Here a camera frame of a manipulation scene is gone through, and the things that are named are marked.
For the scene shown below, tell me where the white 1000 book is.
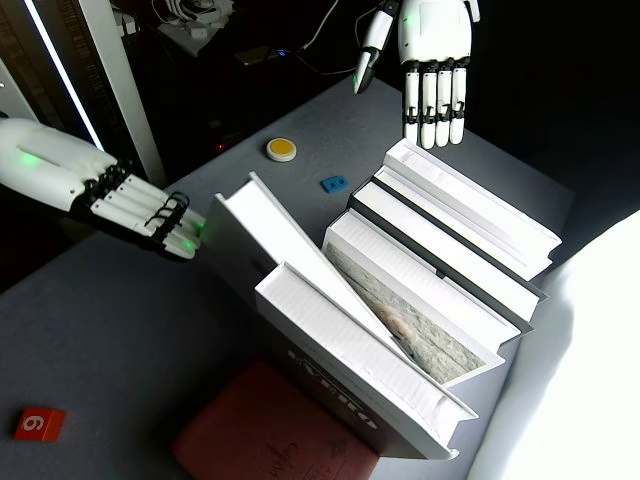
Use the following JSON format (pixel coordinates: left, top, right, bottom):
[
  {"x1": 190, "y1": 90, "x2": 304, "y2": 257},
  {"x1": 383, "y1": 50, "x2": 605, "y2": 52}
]
[{"x1": 372, "y1": 167, "x2": 549, "y2": 301}]

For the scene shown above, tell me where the grey tablecloth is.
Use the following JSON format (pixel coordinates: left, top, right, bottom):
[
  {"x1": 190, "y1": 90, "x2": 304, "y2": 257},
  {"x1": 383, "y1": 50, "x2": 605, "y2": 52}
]
[{"x1": 0, "y1": 74, "x2": 576, "y2": 480}]

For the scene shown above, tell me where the dark smartphone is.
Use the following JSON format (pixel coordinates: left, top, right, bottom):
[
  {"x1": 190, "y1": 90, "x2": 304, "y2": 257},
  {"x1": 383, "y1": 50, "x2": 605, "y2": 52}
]
[{"x1": 234, "y1": 45, "x2": 275, "y2": 67}]

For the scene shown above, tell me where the red block with 9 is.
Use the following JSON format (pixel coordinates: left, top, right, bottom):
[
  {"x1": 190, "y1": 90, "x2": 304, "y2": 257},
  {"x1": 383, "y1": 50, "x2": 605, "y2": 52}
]
[{"x1": 13, "y1": 406, "x2": 67, "y2": 443}]

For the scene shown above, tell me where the red clothbound book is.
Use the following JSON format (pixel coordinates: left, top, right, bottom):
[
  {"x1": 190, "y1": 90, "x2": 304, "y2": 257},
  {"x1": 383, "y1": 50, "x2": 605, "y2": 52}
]
[{"x1": 171, "y1": 355, "x2": 381, "y2": 480}]

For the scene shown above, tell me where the white backdrop sheet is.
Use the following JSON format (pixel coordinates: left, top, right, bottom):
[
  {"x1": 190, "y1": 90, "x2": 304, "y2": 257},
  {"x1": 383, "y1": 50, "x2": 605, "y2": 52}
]
[{"x1": 462, "y1": 212, "x2": 640, "y2": 480}]

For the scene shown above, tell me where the white cable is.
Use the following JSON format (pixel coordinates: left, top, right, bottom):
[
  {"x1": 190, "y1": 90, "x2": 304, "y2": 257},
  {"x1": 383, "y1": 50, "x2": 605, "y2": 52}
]
[{"x1": 299, "y1": 0, "x2": 341, "y2": 53}]

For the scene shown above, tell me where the black DUET book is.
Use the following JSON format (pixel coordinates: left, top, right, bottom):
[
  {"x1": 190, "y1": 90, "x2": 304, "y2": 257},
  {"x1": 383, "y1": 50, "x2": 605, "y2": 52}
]
[{"x1": 322, "y1": 207, "x2": 534, "y2": 389}]

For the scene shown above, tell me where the black The Most Excellent book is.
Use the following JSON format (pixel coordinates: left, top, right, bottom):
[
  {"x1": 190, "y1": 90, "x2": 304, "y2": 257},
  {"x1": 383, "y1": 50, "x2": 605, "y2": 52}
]
[{"x1": 349, "y1": 177, "x2": 549, "y2": 325}]

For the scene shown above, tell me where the bright light strip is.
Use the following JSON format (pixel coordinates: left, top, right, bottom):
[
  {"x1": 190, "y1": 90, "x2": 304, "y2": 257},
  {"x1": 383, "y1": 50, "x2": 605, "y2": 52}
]
[{"x1": 22, "y1": 0, "x2": 105, "y2": 151}]

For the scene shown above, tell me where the white upright post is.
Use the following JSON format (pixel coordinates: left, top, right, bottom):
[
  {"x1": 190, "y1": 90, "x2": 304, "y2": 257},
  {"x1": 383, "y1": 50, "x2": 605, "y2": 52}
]
[{"x1": 77, "y1": 0, "x2": 167, "y2": 187}]

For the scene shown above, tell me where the plain white hardcover book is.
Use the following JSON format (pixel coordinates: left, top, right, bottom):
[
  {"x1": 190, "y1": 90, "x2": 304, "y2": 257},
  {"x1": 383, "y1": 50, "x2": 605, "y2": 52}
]
[{"x1": 253, "y1": 260, "x2": 479, "y2": 461}]

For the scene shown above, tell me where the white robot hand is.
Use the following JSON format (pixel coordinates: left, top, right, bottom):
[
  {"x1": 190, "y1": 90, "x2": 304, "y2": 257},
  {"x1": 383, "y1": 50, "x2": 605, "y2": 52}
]
[
  {"x1": 0, "y1": 117, "x2": 207, "y2": 261},
  {"x1": 352, "y1": 0, "x2": 481, "y2": 150}
]

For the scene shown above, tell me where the white disc with yellow centre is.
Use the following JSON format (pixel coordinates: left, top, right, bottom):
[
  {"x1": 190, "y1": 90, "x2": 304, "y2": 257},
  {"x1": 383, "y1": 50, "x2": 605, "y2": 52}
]
[{"x1": 265, "y1": 137, "x2": 298, "y2": 163}]

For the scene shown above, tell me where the pile of white parts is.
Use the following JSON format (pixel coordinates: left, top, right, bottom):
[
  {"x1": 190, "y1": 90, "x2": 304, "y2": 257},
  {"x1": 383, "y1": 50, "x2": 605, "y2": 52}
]
[{"x1": 157, "y1": 0, "x2": 231, "y2": 57}]

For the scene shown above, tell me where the white FASHION INDIA book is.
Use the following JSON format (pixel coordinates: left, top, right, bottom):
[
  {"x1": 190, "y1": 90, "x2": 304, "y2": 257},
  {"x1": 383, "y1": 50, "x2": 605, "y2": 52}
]
[{"x1": 383, "y1": 138, "x2": 564, "y2": 275}]

